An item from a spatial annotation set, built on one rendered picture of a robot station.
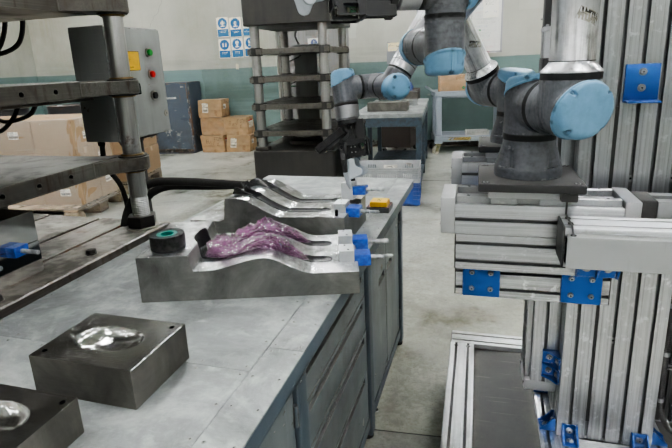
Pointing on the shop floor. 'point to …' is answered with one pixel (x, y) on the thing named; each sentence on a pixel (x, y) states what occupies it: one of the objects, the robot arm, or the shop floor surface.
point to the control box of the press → (86, 40)
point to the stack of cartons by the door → (225, 128)
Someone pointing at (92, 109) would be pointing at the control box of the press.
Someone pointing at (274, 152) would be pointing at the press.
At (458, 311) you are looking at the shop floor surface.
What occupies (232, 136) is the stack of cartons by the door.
